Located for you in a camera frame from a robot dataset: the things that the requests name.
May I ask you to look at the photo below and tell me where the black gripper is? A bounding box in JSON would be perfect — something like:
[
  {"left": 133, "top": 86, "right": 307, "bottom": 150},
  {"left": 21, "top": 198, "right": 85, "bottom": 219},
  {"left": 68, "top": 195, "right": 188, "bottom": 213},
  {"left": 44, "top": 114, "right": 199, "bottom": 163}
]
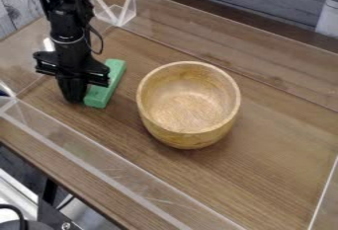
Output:
[{"left": 33, "top": 39, "right": 109, "bottom": 103}]

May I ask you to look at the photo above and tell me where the green rectangular block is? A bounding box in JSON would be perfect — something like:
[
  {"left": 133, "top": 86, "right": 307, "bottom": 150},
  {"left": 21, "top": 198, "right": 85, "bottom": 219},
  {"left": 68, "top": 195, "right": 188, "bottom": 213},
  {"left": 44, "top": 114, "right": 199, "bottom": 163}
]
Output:
[{"left": 83, "top": 58, "right": 128, "bottom": 110}]

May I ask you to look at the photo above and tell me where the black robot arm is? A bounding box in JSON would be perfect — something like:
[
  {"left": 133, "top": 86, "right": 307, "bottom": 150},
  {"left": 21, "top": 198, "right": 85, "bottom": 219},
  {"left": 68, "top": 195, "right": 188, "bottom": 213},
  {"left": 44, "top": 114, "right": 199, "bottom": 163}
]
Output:
[{"left": 33, "top": 0, "right": 109, "bottom": 103}]

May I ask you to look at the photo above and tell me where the brown wooden bowl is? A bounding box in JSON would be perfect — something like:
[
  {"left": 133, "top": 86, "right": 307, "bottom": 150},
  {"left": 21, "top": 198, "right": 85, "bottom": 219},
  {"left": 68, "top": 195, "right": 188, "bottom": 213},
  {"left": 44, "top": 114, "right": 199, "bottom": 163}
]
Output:
[{"left": 136, "top": 61, "right": 242, "bottom": 149}]

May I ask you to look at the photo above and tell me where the clear acrylic corner bracket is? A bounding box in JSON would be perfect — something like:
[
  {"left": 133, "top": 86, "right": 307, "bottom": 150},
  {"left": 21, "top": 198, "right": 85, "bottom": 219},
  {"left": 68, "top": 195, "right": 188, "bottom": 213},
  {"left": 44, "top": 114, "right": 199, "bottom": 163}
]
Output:
[{"left": 89, "top": 0, "right": 137, "bottom": 28}]

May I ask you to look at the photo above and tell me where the clear acrylic front wall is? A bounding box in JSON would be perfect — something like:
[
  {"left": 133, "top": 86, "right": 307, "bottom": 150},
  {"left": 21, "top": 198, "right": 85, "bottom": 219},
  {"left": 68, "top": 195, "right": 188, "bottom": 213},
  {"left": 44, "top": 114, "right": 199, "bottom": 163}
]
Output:
[{"left": 0, "top": 79, "right": 247, "bottom": 230}]

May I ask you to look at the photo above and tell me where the black metal bracket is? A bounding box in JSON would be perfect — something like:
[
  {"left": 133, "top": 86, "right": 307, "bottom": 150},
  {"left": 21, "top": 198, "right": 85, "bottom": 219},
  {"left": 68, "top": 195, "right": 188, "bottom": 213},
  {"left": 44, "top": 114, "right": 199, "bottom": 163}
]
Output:
[{"left": 37, "top": 198, "right": 83, "bottom": 230}]

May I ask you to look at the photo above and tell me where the black cable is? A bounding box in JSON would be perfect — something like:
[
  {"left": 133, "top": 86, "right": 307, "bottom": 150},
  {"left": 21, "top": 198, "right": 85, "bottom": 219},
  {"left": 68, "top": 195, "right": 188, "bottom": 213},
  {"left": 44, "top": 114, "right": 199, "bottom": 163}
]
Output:
[{"left": 0, "top": 203, "right": 28, "bottom": 230}]

